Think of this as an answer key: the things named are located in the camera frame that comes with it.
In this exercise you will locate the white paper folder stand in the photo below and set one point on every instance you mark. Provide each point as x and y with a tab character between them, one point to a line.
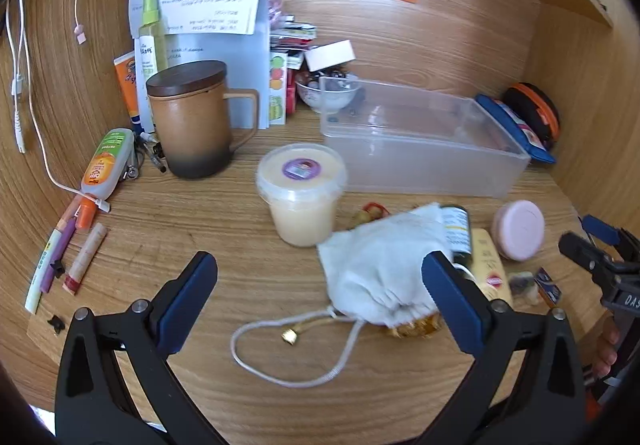
240	60

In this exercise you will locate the orange tube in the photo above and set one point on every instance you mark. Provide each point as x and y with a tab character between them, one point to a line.
127	85

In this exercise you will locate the keys with black clip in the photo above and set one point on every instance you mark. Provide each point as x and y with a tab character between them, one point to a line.
147	157

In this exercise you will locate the slim red box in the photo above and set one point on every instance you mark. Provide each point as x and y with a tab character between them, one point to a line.
290	92

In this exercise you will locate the gold crinkled wrapper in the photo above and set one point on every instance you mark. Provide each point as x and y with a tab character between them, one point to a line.
415	327

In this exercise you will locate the glass bowl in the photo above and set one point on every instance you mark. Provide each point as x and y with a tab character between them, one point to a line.
312	97

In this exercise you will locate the small blue box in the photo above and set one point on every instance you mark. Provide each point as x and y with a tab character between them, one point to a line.
547	287

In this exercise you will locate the blue zip pouch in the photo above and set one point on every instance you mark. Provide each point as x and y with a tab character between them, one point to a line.
520	130

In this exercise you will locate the yellow tube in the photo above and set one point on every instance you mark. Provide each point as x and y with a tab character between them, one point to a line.
487	255

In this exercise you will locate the white printed paper sheet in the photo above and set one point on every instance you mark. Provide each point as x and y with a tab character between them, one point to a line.
210	5

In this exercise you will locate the plastic tub of cream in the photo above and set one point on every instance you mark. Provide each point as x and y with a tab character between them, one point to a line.
300	215

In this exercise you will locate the yellow white highlighter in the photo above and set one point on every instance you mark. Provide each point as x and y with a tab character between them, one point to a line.
42	270

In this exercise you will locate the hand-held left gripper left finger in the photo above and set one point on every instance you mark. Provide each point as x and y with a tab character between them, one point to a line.
192	295

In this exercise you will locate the small black clip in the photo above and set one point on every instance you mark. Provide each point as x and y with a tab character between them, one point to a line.
56	323
57	267

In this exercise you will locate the purple pen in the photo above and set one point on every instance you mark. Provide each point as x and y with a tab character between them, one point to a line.
62	245

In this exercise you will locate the brown ceramic mug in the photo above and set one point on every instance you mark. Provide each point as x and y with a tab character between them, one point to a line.
190	135

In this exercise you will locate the dark brown mug lid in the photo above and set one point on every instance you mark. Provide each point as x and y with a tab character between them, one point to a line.
185	77

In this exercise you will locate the person's right hand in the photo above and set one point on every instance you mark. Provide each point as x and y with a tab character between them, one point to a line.
606	350

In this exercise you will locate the pink round case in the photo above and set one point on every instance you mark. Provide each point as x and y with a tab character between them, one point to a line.
520	230

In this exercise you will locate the small clear packet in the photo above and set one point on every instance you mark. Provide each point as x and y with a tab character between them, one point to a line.
524	286

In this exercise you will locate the clear plastic storage box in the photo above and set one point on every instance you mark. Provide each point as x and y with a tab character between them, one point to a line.
425	160

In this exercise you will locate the fruit print box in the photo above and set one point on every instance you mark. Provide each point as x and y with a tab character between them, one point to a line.
277	85

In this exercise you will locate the orange green glue bottle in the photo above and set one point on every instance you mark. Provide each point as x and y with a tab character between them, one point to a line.
105	165

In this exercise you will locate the dark green bottle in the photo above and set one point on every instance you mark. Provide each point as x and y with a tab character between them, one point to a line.
456	225

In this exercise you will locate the small white box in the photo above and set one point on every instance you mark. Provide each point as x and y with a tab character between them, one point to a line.
330	55

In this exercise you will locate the black orange round case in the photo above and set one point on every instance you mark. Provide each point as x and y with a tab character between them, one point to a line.
542	107

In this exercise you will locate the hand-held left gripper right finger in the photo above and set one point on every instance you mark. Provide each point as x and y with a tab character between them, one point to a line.
450	295

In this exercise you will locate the wooden desktop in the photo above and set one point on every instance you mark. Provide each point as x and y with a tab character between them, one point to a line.
200	225

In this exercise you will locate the stack of small packets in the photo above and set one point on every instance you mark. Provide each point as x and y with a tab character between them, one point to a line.
290	32

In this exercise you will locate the green spray bottle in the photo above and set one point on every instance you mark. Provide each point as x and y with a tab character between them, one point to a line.
150	40

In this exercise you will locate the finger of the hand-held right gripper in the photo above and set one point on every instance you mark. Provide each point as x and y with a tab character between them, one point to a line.
580	250
600	227

